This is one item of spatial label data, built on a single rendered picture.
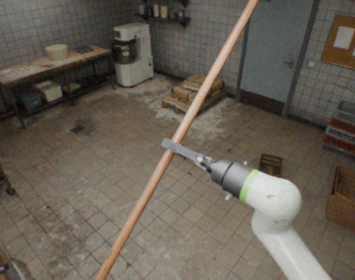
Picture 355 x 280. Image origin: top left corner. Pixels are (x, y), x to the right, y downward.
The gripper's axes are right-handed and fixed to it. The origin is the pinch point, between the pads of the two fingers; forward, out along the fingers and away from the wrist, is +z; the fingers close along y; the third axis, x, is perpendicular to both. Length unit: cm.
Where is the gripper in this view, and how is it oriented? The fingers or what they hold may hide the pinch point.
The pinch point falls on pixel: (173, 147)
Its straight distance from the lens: 78.5
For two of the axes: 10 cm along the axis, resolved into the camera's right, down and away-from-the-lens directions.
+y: 4.2, 3.1, 8.5
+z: -7.7, -3.7, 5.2
